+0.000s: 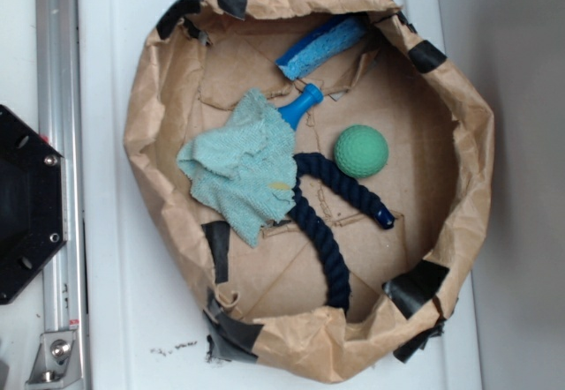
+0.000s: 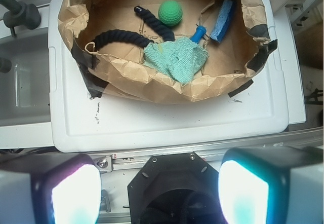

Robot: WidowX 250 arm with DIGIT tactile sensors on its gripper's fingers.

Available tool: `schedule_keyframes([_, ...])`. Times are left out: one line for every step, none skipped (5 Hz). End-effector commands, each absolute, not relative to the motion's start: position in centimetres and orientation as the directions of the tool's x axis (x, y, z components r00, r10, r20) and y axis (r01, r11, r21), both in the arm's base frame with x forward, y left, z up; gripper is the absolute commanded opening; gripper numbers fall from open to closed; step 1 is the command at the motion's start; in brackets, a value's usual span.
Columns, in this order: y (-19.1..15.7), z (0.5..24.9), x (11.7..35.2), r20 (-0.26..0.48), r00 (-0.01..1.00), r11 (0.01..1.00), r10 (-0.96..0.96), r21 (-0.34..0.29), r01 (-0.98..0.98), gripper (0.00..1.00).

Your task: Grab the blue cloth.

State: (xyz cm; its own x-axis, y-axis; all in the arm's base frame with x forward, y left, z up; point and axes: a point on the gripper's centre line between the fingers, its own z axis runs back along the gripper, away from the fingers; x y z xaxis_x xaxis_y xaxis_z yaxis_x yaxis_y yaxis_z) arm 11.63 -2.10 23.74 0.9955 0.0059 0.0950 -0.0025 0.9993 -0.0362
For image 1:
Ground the blue sponge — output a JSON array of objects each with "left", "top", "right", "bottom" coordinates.
[{"left": 275, "top": 14, "right": 366, "bottom": 80}]

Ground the light blue terry cloth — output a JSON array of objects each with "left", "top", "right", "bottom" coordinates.
[{"left": 177, "top": 89, "right": 297, "bottom": 247}]

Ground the aluminium extrusion rail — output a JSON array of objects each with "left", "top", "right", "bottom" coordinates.
[{"left": 36, "top": 0, "right": 92, "bottom": 389}]

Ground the blue plastic handle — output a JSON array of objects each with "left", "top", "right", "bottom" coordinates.
[{"left": 278, "top": 84, "right": 324, "bottom": 131}]

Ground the metal corner bracket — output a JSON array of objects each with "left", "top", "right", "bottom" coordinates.
[{"left": 25, "top": 330, "right": 82, "bottom": 389}]

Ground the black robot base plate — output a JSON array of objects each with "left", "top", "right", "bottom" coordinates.
[{"left": 0, "top": 106, "right": 65, "bottom": 305}]

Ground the brown paper bag bin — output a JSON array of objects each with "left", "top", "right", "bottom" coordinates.
[{"left": 124, "top": 0, "right": 494, "bottom": 383}]

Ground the green dimpled ball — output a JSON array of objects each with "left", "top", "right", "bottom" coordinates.
[{"left": 334, "top": 124, "right": 389, "bottom": 178}]

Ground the navy blue rope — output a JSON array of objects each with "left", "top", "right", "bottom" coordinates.
[{"left": 286, "top": 152, "right": 396, "bottom": 311}]

